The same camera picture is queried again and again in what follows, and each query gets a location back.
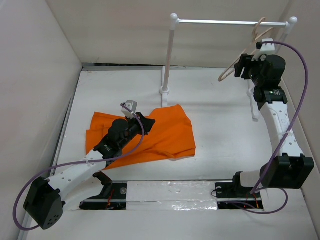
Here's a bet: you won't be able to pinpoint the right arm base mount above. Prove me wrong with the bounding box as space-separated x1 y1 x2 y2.
211 172 264 210

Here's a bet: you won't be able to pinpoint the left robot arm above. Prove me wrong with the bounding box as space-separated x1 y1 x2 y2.
23 112 156 230

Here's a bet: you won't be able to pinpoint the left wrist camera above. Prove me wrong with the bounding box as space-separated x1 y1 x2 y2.
121 100 138 119

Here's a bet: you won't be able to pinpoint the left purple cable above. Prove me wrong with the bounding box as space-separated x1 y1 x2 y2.
12 103 145 231

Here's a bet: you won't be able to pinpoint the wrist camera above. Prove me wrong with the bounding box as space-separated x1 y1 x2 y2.
251 38 276 62
121 100 138 119

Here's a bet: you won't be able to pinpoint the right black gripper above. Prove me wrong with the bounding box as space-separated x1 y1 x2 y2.
234 53 268 87

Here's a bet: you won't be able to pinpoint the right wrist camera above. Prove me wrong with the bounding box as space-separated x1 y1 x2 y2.
251 38 276 62

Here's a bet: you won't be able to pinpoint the orange trousers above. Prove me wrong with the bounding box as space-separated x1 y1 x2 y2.
85 104 196 170

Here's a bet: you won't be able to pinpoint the wooden clothes hanger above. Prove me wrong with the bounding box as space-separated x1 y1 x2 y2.
218 17 273 82

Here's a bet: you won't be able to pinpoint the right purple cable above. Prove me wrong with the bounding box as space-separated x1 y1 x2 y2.
231 41 309 214

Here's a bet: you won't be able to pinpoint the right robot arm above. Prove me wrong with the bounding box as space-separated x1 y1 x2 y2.
231 54 315 197

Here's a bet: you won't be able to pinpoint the purple cable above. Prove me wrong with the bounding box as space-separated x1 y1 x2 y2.
12 103 145 231
231 41 309 214

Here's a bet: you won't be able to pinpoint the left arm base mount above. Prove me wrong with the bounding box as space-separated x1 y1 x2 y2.
79 171 128 211

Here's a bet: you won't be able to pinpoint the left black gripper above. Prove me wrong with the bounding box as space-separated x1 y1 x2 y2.
118 112 155 149

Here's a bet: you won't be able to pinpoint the white clothes rack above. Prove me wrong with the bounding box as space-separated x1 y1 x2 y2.
159 12 298 122

